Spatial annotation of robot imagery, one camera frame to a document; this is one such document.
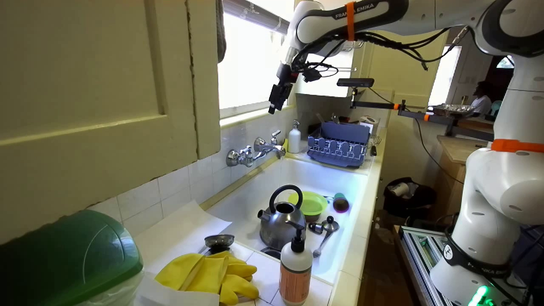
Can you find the steel funnel ladle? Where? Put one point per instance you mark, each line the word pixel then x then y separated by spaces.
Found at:
pixel 328 226

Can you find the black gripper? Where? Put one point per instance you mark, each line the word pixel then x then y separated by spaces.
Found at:
pixel 282 87

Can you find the white kitchen sink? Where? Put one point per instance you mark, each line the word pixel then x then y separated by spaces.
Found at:
pixel 240 207

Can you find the purple plastic cup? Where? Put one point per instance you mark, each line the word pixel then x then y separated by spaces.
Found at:
pixel 340 204

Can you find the yellow rubber gloves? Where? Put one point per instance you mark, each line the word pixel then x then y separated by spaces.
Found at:
pixel 221 274

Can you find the orange labelled soap bottle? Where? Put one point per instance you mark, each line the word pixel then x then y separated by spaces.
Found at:
pixel 294 269

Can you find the round metal sink stopper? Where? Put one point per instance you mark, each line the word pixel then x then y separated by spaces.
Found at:
pixel 218 241

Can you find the window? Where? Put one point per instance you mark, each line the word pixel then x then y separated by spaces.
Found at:
pixel 254 32

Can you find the blue dish rack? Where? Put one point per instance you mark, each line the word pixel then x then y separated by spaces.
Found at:
pixel 339 145

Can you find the chrome wall tap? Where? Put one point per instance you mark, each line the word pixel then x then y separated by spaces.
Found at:
pixel 255 150

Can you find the cream wall cabinet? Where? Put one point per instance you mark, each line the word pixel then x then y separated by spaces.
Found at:
pixel 99 97

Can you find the person in background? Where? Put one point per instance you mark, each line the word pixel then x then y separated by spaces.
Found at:
pixel 481 102

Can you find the lime green plastic bowl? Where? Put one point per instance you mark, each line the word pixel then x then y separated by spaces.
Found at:
pixel 311 206

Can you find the black trash bin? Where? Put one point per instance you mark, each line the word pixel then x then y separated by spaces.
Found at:
pixel 407 197

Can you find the camera on tripod arm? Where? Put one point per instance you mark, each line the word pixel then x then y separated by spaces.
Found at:
pixel 357 85

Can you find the white franka robot arm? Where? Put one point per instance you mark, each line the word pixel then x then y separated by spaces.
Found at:
pixel 503 184

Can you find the stainless steel kettle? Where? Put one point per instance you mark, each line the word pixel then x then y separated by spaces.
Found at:
pixel 276 218

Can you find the white bottle by tap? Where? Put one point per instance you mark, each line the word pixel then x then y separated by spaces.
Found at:
pixel 294 138

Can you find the green plastic lid container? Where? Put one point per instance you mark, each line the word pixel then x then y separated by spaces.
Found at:
pixel 82 258

